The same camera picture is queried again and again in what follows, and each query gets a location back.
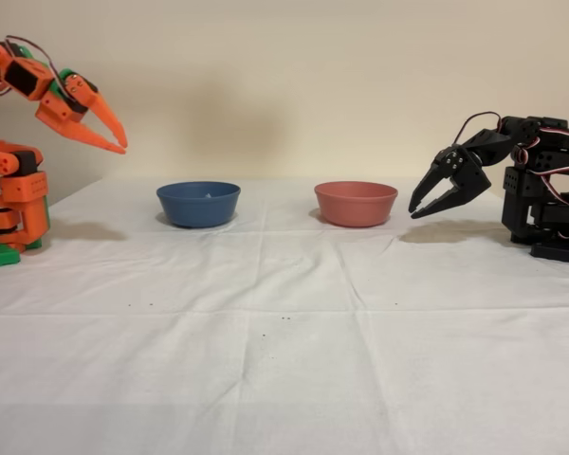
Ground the pink bowl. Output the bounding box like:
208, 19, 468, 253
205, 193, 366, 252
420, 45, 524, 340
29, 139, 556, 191
314, 181, 399, 228

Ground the blue bowl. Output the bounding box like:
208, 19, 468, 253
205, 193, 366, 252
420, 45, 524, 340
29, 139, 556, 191
156, 181, 242, 229

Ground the white tablecloth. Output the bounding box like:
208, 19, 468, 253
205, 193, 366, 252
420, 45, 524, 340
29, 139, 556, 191
0, 178, 569, 455

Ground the red white servo cable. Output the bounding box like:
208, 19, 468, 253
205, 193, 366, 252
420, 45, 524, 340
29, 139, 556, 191
5, 34, 64, 87

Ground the red white looped cable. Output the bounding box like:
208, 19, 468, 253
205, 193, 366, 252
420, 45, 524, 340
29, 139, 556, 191
453, 111, 503, 145

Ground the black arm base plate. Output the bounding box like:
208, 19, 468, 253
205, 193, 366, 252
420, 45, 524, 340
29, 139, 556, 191
530, 239, 569, 264

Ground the green arm base plate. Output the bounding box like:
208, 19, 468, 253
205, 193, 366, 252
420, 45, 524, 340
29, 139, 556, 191
0, 196, 21, 270

